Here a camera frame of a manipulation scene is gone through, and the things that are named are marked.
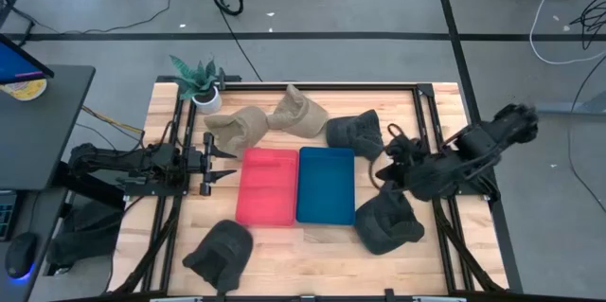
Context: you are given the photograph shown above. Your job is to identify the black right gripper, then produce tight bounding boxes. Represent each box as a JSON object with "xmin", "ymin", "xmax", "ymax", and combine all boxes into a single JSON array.
[{"xmin": 375, "ymin": 134, "xmax": 445, "ymax": 202}]

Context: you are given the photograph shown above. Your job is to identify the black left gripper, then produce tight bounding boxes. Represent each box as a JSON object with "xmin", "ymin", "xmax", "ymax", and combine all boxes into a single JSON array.
[{"xmin": 183, "ymin": 132, "xmax": 238, "ymax": 197}]

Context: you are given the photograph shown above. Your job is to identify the beige baseball cap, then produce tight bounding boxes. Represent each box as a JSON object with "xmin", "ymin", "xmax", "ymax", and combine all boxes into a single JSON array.
[
  {"xmin": 266, "ymin": 83, "xmax": 330, "ymax": 140},
  {"xmin": 203, "ymin": 105, "xmax": 270, "ymax": 161}
]

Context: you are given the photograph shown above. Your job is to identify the dark grey baseball cap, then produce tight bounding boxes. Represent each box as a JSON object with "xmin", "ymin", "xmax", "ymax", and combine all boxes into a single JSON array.
[
  {"xmin": 182, "ymin": 219, "xmax": 255, "ymax": 293},
  {"xmin": 354, "ymin": 181, "xmax": 426, "ymax": 256},
  {"xmin": 325, "ymin": 109, "xmax": 385, "ymax": 162}
]

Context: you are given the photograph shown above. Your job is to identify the red plastic tray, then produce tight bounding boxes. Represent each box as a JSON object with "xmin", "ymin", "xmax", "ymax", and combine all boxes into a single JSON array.
[{"xmin": 235, "ymin": 147, "xmax": 300, "ymax": 227}]

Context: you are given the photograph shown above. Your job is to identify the blue plastic tray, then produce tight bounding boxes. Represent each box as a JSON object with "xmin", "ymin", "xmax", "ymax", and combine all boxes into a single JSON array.
[{"xmin": 295, "ymin": 146, "xmax": 357, "ymax": 226}]

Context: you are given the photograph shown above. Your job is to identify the green plant in white pot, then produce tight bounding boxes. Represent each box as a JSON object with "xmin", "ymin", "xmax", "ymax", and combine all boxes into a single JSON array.
[{"xmin": 169, "ymin": 54, "xmax": 223, "ymax": 115}]

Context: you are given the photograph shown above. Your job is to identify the black bag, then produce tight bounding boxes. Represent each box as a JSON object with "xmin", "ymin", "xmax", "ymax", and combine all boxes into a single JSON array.
[{"xmin": 46, "ymin": 200, "xmax": 125, "ymax": 268}]

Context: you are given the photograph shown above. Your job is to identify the grey side desk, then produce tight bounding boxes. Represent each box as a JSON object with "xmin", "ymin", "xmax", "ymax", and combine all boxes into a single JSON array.
[{"xmin": 0, "ymin": 186, "xmax": 72, "ymax": 302}]

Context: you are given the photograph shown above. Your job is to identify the grey desk foot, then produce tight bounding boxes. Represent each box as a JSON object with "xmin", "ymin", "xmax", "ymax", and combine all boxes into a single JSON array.
[{"xmin": 532, "ymin": 88, "xmax": 606, "ymax": 116}]

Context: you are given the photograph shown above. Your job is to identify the dark grey desk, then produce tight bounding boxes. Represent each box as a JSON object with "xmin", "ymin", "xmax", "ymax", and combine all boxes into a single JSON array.
[{"xmin": 0, "ymin": 63, "xmax": 97, "ymax": 192}]

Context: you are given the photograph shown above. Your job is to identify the round yellow bowl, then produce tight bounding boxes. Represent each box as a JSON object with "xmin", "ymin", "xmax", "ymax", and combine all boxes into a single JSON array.
[{"xmin": 0, "ymin": 78, "xmax": 48, "ymax": 102}]

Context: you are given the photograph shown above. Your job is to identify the black computer mouse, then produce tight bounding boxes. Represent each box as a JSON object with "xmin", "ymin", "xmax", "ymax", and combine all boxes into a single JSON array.
[{"xmin": 4, "ymin": 231, "xmax": 39, "ymax": 279}]

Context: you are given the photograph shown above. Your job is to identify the black keyboard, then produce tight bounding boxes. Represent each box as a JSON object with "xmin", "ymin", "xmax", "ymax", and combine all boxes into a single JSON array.
[{"xmin": 0, "ymin": 189, "xmax": 20, "ymax": 242}]

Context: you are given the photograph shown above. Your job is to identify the black computer monitor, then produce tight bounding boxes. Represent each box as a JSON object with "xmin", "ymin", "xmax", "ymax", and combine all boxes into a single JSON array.
[{"xmin": 0, "ymin": 32, "xmax": 56, "ymax": 86}]

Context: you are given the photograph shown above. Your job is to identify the yellow cable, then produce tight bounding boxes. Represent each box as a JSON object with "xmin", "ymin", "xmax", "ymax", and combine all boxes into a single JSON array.
[{"xmin": 80, "ymin": 105, "xmax": 144, "ymax": 135}]

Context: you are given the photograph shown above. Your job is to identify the coiled black floor cable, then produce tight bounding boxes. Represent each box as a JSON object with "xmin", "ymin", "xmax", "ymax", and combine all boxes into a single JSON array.
[{"xmin": 188, "ymin": 0, "xmax": 264, "ymax": 83}]

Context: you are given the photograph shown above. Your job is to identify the thin black floor cable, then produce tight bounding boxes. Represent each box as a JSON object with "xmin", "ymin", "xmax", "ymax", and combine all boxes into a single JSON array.
[{"xmin": 0, "ymin": 0, "xmax": 171, "ymax": 36}]

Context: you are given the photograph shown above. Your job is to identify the curved black floor cable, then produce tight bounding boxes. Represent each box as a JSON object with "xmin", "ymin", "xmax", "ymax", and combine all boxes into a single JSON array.
[{"xmin": 566, "ymin": 53, "xmax": 606, "ymax": 213}]

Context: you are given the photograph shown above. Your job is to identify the long white floor cable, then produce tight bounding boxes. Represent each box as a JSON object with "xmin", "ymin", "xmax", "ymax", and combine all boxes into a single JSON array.
[{"xmin": 528, "ymin": 0, "xmax": 606, "ymax": 65}]

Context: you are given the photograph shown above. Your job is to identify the tangled black cables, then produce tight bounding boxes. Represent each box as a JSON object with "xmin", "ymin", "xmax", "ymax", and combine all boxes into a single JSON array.
[{"xmin": 570, "ymin": 0, "xmax": 606, "ymax": 50}]

